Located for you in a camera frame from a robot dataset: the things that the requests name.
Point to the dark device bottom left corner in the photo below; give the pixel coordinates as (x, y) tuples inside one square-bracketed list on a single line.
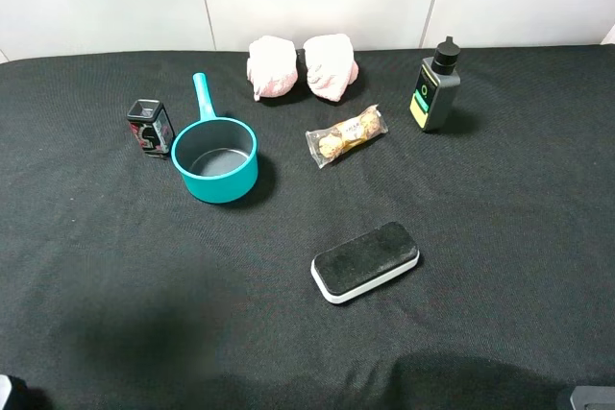
[(17, 395)]

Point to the wrapped chocolate balls pack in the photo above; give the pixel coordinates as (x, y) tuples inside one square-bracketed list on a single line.
[(326, 145)]

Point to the small black tin box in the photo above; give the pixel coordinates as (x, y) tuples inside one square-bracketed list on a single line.
[(151, 126)]

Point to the grey device bottom right corner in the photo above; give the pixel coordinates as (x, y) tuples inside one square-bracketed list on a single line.
[(586, 398)]

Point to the teal saucepan with handle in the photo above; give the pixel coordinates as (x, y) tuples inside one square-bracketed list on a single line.
[(217, 157)]

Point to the grey bottle black cap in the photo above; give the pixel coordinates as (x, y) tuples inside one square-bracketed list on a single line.
[(436, 87)]

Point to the black white board eraser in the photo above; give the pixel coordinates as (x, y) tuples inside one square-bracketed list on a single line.
[(364, 263)]

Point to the black tablecloth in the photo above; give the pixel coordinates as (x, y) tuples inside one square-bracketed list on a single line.
[(120, 290)]

